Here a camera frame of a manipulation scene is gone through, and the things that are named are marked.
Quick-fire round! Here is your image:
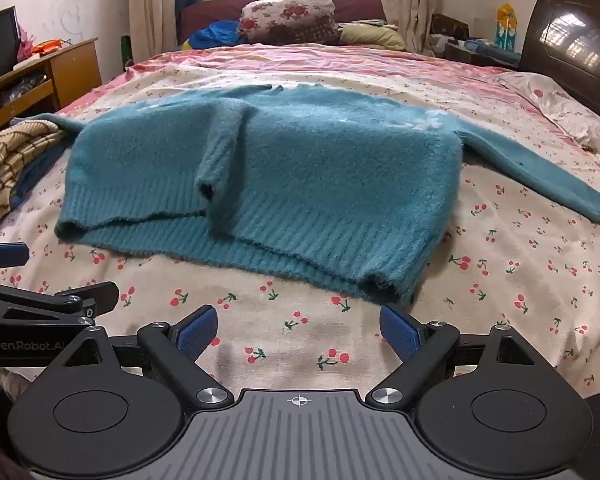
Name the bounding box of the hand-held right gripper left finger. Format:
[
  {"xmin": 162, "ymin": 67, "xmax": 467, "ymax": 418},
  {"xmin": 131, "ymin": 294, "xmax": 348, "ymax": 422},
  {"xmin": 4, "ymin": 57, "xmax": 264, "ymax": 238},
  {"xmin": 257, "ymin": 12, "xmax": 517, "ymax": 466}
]
[{"xmin": 62, "ymin": 305, "xmax": 233, "ymax": 408}]

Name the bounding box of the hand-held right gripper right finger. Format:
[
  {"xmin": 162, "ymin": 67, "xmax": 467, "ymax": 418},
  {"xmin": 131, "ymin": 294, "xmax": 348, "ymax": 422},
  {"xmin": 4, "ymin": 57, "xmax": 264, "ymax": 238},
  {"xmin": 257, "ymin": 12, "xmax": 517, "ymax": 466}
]
[{"xmin": 367, "ymin": 304, "xmax": 548, "ymax": 408}]

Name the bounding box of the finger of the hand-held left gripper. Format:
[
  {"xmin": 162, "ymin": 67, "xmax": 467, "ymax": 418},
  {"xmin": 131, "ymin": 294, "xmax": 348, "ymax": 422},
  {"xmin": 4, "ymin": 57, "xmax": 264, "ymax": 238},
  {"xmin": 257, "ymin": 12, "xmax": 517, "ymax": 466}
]
[
  {"xmin": 0, "ymin": 242, "xmax": 30, "ymax": 271},
  {"xmin": 0, "ymin": 281, "xmax": 120, "ymax": 322}
]

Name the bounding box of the teal knit sweater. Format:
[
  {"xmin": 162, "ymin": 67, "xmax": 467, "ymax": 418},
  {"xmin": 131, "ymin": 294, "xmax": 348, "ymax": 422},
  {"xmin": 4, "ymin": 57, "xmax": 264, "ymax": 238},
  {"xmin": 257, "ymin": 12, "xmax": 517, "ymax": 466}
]
[{"xmin": 11, "ymin": 82, "xmax": 600, "ymax": 308}]

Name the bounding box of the dark blue cloth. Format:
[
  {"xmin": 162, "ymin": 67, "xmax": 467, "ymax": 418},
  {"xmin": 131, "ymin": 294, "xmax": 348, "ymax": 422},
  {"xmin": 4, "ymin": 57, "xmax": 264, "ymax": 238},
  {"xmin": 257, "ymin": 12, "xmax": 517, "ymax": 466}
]
[{"xmin": 7, "ymin": 142, "xmax": 71, "ymax": 211}]

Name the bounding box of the beige checkered cloth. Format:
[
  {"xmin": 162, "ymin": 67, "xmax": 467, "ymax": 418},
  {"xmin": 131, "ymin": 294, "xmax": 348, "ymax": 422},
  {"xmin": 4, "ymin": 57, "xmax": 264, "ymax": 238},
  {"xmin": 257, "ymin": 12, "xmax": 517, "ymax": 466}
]
[{"xmin": 0, "ymin": 120, "xmax": 68, "ymax": 226}]

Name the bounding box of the cherry print bed sheet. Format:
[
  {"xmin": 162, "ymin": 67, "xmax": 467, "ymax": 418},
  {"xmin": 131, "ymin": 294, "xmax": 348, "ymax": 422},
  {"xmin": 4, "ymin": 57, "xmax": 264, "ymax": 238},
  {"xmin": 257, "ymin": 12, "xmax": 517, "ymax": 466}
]
[{"xmin": 0, "ymin": 62, "xmax": 600, "ymax": 411}]

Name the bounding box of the wooden side cabinet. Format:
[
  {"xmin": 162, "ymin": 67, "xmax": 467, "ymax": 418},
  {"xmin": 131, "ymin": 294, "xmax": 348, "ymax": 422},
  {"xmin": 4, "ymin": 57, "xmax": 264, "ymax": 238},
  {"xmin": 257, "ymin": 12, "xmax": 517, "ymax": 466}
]
[{"xmin": 0, "ymin": 37, "xmax": 104, "ymax": 137}]

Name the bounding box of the orange toy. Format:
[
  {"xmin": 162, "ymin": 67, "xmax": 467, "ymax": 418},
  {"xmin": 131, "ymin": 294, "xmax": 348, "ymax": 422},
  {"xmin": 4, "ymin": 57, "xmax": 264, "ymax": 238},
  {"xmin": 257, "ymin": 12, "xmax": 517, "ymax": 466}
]
[{"xmin": 31, "ymin": 39, "xmax": 75, "ymax": 57}]

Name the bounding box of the pink patterned bed sheet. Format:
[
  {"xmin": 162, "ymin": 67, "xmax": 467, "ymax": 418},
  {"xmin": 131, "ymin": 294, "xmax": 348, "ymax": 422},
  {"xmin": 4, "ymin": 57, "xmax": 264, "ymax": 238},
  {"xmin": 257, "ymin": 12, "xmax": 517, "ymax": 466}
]
[{"xmin": 102, "ymin": 41, "xmax": 536, "ymax": 92}]

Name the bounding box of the blue crumpled cloth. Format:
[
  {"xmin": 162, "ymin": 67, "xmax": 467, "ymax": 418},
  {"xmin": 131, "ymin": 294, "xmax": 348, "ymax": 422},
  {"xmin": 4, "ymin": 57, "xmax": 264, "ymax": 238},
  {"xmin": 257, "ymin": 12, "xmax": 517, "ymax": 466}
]
[{"xmin": 187, "ymin": 20, "xmax": 248, "ymax": 51}]

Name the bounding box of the cluttered nightstand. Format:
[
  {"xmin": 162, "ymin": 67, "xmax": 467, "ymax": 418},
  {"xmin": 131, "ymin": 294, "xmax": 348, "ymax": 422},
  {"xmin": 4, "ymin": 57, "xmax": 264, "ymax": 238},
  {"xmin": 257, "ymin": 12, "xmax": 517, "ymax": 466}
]
[{"xmin": 427, "ymin": 32, "xmax": 522, "ymax": 70}]

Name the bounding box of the yellow-green pillow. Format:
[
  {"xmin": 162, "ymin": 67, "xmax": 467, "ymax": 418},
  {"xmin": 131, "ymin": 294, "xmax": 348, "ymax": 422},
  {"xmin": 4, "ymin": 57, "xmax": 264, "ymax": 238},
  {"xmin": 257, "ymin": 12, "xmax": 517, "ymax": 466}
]
[{"xmin": 339, "ymin": 22, "xmax": 407, "ymax": 52}]

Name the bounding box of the dark patterned box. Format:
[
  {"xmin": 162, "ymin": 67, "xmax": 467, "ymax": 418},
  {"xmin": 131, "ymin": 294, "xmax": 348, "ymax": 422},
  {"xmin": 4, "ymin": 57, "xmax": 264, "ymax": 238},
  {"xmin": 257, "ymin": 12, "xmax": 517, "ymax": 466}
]
[{"xmin": 430, "ymin": 12, "xmax": 470, "ymax": 37}]

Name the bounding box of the yellow printed carton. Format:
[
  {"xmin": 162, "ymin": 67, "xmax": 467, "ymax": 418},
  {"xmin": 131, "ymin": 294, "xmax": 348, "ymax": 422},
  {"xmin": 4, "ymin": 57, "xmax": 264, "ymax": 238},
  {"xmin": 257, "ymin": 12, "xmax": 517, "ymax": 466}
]
[{"xmin": 495, "ymin": 3, "xmax": 522, "ymax": 52}]

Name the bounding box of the maroon sofa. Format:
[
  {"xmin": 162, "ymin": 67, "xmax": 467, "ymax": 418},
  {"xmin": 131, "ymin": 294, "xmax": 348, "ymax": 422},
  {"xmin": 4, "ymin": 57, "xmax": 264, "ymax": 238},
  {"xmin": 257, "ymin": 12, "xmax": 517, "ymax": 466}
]
[{"xmin": 179, "ymin": 0, "xmax": 387, "ymax": 47}]

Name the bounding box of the floral pillow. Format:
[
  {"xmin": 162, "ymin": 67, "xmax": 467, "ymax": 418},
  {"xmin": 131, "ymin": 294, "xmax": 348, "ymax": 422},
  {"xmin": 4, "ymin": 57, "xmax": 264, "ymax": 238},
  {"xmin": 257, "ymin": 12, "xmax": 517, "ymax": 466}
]
[{"xmin": 237, "ymin": 0, "xmax": 342, "ymax": 47}]

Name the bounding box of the dark wooden headboard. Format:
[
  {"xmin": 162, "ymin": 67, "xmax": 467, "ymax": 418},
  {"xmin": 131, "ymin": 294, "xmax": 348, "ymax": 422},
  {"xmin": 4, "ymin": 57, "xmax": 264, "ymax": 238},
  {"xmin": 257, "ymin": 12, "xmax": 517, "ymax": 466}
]
[{"xmin": 519, "ymin": 0, "xmax": 600, "ymax": 127}]

